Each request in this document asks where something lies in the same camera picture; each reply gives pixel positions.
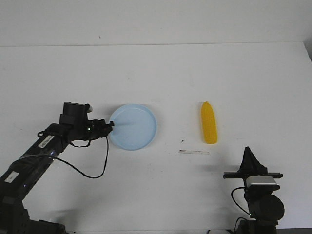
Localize light blue round plate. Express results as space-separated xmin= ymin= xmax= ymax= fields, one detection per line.
xmin=109 ymin=104 xmax=157 ymax=151

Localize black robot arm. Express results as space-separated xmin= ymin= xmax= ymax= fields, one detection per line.
xmin=0 ymin=102 xmax=114 ymax=234
xmin=223 ymin=146 xmax=285 ymax=234

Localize clear tape strip on table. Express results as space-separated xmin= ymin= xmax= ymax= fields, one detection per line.
xmin=178 ymin=150 xmax=210 ymax=155

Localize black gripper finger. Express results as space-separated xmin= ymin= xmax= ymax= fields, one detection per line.
xmin=239 ymin=146 xmax=249 ymax=174
xmin=247 ymin=147 xmax=268 ymax=174
xmin=97 ymin=128 xmax=113 ymax=138
xmin=97 ymin=119 xmax=114 ymax=129

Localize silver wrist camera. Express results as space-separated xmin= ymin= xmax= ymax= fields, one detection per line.
xmin=246 ymin=176 xmax=280 ymax=191
xmin=87 ymin=105 xmax=93 ymax=113

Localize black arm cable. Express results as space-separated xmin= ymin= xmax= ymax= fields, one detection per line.
xmin=231 ymin=187 xmax=250 ymax=216
xmin=36 ymin=131 xmax=109 ymax=179

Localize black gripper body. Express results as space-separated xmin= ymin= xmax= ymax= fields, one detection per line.
xmin=59 ymin=102 xmax=99 ymax=141
xmin=223 ymin=172 xmax=283 ymax=195

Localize white object at bottom edge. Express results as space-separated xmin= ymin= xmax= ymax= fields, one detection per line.
xmin=206 ymin=229 xmax=231 ymax=234

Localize yellow corn cob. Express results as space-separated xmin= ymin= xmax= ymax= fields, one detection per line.
xmin=200 ymin=101 xmax=218 ymax=144

